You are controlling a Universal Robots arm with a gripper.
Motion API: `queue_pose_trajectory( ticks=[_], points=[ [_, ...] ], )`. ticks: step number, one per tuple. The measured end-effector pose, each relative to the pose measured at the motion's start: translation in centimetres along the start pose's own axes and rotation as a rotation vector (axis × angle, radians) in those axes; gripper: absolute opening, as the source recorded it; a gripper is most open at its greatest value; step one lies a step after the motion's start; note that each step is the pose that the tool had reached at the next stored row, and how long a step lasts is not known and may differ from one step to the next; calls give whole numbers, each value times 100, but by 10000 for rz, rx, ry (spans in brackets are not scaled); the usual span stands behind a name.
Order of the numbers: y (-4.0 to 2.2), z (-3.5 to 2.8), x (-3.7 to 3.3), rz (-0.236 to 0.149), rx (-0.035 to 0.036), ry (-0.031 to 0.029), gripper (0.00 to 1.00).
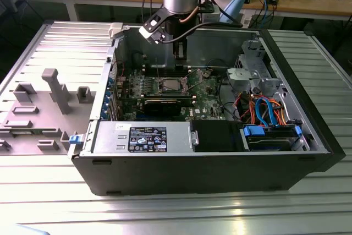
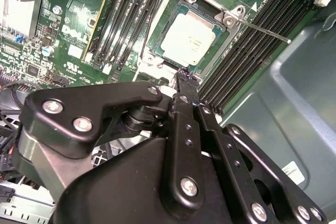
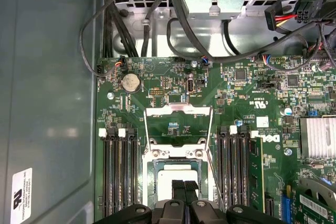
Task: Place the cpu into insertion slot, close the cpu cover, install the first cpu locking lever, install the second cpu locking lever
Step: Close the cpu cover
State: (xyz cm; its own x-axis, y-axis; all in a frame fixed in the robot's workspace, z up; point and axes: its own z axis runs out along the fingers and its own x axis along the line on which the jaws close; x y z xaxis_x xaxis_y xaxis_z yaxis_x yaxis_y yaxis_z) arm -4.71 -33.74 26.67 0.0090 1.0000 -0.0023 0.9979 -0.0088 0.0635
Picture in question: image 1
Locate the silver CPU with green edge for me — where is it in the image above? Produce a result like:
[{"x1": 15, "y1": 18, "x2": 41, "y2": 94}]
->
[{"x1": 161, "y1": 79, "x2": 183, "y2": 92}]

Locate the black RAM slot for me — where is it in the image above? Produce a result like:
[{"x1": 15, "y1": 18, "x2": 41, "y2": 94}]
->
[
  {"x1": 144, "y1": 95, "x2": 195, "y2": 100},
  {"x1": 143, "y1": 71, "x2": 193, "y2": 75},
  {"x1": 143, "y1": 74, "x2": 193, "y2": 78}
]

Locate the CPU socket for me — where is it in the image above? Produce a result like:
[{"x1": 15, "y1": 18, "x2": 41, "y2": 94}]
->
[{"x1": 153, "y1": 76, "x2": 191, "y2": 95}]

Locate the pale grey case latch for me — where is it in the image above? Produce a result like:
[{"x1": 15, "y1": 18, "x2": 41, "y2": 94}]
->
[{"x1": 108, "y1": 22, "x2": 124, "y2": 40}]

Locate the green motherboard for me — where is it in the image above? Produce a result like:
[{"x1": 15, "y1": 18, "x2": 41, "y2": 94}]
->
[{"x1": 115, "y1": 65, "x2": 234, "y2": 122}]

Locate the perforated metal drive cage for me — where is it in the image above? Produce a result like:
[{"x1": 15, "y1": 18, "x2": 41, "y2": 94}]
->
[{"x1": 227, "y1": 39, "x2": 287, "y2": 101}]

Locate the black graphics card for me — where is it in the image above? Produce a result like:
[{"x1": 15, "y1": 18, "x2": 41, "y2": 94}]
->
[{"x1": 142, "y1": 97, "x2": 182, "y2": 117}]

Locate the grey power supply with label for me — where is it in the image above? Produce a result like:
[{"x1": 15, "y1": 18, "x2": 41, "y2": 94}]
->
[{"x1": 92, "y1": 121, "x2": 193, "y2": 155}]

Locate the hard disk in blue carrier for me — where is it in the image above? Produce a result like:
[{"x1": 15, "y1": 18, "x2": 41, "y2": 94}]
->
[{"x1": 240, "y1": 124, "x2": 304, "y2": 152}]

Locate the black and grey PC case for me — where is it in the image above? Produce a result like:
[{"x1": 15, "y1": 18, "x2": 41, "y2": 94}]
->
[{"x1": 67, "y1": 21, "x2": 347, "y2": 197}]

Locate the grey parts rack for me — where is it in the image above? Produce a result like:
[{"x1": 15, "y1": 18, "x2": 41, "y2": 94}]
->
[{"x1": 0, "y1": 68, "x2": 97, "y2": 156}]

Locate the pale blue object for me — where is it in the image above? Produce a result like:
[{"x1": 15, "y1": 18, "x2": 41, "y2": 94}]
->
[{"x1": 12, "y1": 223, "x2": 54, "y2": 235}]

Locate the copper coloured hose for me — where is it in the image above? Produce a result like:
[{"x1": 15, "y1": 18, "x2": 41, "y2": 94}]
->
[{"x1": 179, "y1": 6, "x2": 199, "y2": 24}]

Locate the black camera cable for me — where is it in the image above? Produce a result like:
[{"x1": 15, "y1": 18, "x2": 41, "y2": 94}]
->
[{"x1": 161, "y1": 21, "x2": 244, "y2": 43}]

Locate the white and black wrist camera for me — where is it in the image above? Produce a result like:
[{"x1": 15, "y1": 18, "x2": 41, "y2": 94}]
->
[{"x1": 138, "y1": 10, "x2": 168, "y2": 45}]

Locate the thin red wire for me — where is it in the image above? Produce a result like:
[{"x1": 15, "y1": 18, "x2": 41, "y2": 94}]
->
[{"x1": 109, "y1": 60, "x2": 128, "y2": 79}]

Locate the black wire bundle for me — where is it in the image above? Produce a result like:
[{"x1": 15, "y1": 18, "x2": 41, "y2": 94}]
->
[{"x1": 216, "y1": 58, "x2": 243, "y2": 122}]

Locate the blue cable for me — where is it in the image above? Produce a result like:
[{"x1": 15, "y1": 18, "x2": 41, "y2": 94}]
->
[{"x1": 260, "y1": 0, "x2": 273, "y2": 26}]

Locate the blue flat data wire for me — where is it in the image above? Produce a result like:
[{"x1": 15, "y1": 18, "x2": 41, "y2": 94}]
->
[{"x1": 255, "y1": 96, "x2": 279, "y2": 129}]

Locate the orange wire bundle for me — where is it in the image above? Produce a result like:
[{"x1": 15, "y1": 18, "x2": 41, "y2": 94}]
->
[{"x1": 236, "y1": 94, "x2": 290, "y2": 125}]

